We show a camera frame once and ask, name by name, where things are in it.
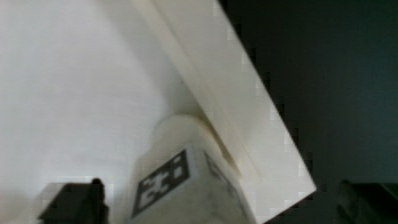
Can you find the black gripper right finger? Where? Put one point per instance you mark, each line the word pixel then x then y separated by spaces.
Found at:
pixel 366 203

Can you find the white square table top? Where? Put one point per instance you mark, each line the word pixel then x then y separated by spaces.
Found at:
pixel 112 62

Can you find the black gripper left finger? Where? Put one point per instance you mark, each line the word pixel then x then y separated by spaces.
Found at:
pixel 77 206

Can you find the white table leg with tag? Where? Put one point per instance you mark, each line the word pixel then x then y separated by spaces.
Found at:
pixel 187 192

